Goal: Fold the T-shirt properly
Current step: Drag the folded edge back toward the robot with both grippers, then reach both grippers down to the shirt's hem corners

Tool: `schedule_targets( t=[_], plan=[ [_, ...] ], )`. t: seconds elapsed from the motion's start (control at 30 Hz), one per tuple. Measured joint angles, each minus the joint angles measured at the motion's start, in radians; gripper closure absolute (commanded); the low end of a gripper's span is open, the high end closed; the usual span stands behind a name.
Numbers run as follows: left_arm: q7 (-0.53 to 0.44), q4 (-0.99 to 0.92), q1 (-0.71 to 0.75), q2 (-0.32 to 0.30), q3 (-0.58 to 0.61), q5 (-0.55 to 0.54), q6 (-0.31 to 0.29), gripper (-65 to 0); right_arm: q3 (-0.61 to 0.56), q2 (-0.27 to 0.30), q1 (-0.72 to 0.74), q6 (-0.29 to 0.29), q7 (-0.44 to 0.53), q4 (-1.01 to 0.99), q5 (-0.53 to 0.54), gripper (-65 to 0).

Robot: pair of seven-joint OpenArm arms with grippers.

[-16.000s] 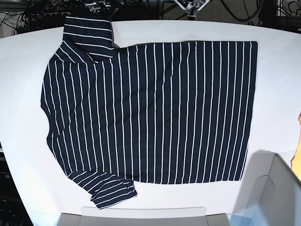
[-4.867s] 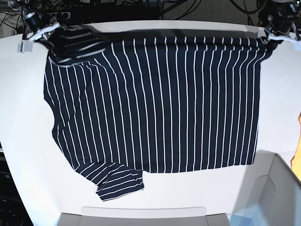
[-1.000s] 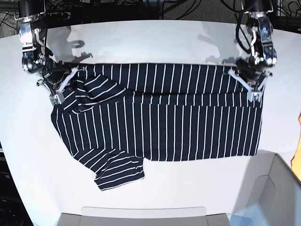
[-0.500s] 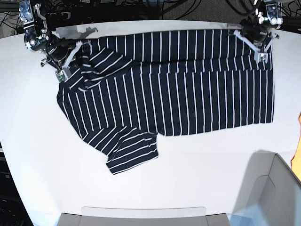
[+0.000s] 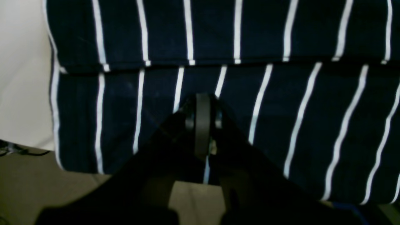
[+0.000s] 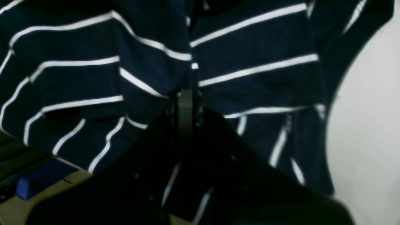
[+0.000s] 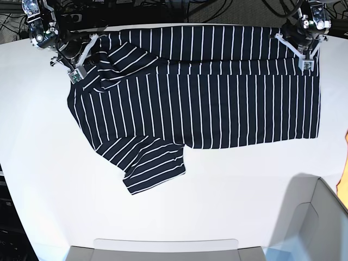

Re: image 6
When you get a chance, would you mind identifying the blue box on floor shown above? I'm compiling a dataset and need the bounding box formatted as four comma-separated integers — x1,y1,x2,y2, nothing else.
15,160,79,201

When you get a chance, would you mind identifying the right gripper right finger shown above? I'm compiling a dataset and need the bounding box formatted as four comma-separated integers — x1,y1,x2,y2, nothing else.
169,107,353,225

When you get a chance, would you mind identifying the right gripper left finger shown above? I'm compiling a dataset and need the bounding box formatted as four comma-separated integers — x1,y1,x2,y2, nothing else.
26,108,180,225

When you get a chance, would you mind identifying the navy white striped T-shirt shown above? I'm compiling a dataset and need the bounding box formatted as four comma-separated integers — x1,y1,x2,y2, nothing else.
0,0,395,225

